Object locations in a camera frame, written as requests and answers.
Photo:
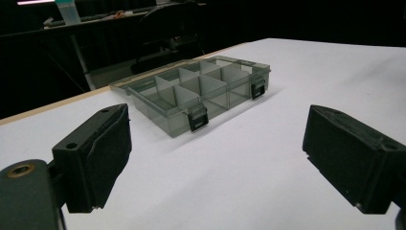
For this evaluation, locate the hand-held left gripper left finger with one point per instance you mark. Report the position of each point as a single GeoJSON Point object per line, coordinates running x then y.
{"type": "Point", "coordinates": [95, 156]}

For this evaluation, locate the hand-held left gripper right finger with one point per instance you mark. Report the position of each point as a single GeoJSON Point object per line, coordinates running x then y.
{"type": "Point", "coordinates": [357, 153]}

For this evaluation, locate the clear grey compartment organizer box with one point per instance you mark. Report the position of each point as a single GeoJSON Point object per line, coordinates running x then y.
{"type": "Point", "coordinates": [198, 92]}

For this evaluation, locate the dark desk with metal leg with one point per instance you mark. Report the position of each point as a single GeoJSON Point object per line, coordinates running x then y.
{"type": "Point", "coordinates": [63, 48]}

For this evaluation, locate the black office chair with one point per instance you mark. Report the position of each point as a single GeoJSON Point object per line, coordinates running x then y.
{"type": "Point", "coordinates": [169, 35]}

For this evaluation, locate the pale translucent bottle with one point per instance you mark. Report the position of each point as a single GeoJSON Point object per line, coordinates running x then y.
{"type": "Point", "coordinates": [68, 12]}

